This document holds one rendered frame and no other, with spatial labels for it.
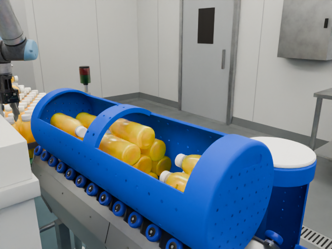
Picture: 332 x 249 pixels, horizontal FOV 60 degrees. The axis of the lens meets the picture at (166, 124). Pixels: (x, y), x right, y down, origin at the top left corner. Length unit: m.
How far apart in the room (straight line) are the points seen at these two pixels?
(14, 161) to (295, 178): 0.83
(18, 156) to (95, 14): 5.46
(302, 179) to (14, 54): 1.09
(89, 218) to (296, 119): 3.58
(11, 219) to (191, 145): 0.52
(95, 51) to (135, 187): 5.41
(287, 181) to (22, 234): 0.79
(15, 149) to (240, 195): 0.48
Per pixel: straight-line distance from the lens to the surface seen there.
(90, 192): 0.99
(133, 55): 6.48
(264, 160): 0.70
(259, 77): 4.45
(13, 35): 1.14
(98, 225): 0.99
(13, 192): 0.69
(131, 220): 0.84
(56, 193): 1.22
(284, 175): 1.04
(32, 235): 0.77
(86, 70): 1.80
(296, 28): 3.93
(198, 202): 0.57
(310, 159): 1.11
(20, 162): 0.68
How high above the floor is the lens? 1.45
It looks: 18 degrees down
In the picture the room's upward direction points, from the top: straight up
